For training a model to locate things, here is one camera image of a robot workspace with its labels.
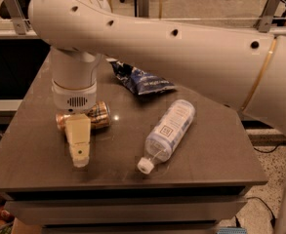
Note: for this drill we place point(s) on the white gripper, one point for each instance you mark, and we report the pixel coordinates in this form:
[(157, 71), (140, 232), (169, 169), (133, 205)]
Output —
[(74, 99)]

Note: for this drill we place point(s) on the orange LaCroix soda can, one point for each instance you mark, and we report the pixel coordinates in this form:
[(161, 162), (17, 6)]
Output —
[(99, 115)]

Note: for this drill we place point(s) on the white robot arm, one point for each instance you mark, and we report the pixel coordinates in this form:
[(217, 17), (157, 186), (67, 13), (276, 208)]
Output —
[(243, 69)]

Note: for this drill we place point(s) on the red can under table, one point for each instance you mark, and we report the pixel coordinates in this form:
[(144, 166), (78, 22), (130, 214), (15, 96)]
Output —
[(5, 215)]

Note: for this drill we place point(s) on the blue chip bag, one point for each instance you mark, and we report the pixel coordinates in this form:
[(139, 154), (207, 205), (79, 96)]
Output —
[(137, 81)]

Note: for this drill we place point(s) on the clear plastic water bottle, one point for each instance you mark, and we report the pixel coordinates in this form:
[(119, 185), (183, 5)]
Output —
[(163, 140)]

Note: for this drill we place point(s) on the glass railing panel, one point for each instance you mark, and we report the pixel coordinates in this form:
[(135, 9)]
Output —
[(241, 13)]

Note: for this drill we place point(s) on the brown table with drawers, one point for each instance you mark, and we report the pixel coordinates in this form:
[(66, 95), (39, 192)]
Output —
[(205, 180)]

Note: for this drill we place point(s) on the left metal railing bracket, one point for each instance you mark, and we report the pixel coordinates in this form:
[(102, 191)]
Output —
[(19, 21)]

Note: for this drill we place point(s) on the metal railing bracket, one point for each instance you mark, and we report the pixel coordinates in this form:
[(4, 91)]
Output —
[(264, 22), (19, 21), (143, 8)]

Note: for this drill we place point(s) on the middle metal railing bracket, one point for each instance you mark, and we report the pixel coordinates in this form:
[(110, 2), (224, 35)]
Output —
[(143, 8)]

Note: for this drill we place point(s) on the right metal railing bracket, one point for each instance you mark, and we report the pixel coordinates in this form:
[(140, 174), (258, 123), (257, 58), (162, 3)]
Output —
[(264, 22)]

